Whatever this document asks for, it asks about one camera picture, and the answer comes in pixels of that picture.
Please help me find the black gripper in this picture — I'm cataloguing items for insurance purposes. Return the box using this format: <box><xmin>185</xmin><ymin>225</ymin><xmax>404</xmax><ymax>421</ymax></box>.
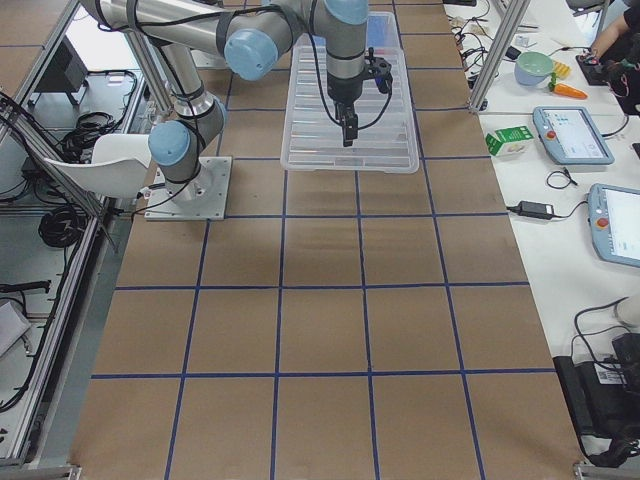
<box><xmin>327</xmin><ymin>72</ymin><xmax>365</xmax><ymax>147</ymax></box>

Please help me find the clear plastic box lid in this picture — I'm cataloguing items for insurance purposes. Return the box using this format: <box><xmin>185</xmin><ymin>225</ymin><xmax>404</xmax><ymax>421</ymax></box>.
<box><xmin>278</xmin><ymin>45</ymin><xmax>420</xmax><ymax>175</ymax></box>

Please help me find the green white carton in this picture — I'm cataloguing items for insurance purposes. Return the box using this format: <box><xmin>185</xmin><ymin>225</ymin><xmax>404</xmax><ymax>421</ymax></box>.
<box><xmin>485</xmin><ymin>125</ymin><xmax>534</xmax><ymax>157</ymax></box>

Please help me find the green bowl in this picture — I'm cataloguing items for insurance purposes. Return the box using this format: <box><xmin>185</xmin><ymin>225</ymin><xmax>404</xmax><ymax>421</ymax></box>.
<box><xmin>514</xmin><ymin>51</ymin><xmax>554</xmax><ymax>86</ymax></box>

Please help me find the black power adapter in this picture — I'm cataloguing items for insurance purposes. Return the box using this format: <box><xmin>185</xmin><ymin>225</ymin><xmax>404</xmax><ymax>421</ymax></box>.
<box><xmin>507</xmin><ymin>200</ymin><xmax>555</xmax><ymax>220</ymax></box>

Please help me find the toy carrot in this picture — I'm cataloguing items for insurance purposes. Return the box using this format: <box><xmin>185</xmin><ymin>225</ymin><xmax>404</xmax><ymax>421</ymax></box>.
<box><xmin>548</xmin><ymin>73</ymin><xmax>588</xmax><ymax>100</ymax></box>

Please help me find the yellow toy corn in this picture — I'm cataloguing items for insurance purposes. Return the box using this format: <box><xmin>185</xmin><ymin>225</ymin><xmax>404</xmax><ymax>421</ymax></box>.
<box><xmin>553</xmin><ymin>60</ymin><xmax>571</xmax><ymax>80</ymax></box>

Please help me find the upper teach pendant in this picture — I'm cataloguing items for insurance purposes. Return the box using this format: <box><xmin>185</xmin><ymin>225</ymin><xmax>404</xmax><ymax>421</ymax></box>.
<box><xmin>532</xmin><ymin>106</ymin><xmax>615</xmax><ymax>166</ymax></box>

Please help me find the teach pendant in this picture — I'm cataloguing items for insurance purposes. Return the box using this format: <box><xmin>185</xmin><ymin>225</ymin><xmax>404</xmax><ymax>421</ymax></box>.
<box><xmin>532</xmin><ymin>106</ymin><xmax>615</xmax><ymax>166</ymax></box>
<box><xmin>587</xmin><ymin>183</ymin><xmax>639</xmax><ymax>267</ymax></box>

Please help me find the white chair seat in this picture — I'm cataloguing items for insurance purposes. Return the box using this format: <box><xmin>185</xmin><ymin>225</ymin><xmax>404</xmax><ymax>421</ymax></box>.
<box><xmin>44</xmin><ymin>134</ymin><xmax>151</xmax><ymax>199</ymax></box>

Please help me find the person in black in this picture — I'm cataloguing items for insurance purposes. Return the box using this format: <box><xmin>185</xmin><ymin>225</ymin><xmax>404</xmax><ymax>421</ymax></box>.
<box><xmin>590</xmin><ymin>2</ymin><xmax>639</xmax><ymax>115</ymax></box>

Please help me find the lower teach pendant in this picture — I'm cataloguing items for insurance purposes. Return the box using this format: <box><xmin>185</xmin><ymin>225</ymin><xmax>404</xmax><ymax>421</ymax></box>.
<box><xmin>587</xmin><ymin>183</ymin><xmax>639</xmax><ymax>267</ymax></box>

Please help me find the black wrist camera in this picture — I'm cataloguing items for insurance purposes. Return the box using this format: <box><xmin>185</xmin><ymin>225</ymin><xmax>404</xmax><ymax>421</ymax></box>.
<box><xmin>363</xmin><ymin>47</ymin><xmax>393</xmax><ymax>95</ymax></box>

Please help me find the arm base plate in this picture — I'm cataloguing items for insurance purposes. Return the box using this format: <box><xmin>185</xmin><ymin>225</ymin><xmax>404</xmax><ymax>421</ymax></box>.
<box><xmin>143</xmin><ymin>156</ymin><xmax>232</xmax><ymax>221</ymax></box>

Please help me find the aluminium frame post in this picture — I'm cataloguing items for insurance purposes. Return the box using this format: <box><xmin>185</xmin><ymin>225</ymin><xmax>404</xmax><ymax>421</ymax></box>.
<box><xmin>469</xmin><ymin>0</ymin><xmax>530</xmax><ymax>113</ymax></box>

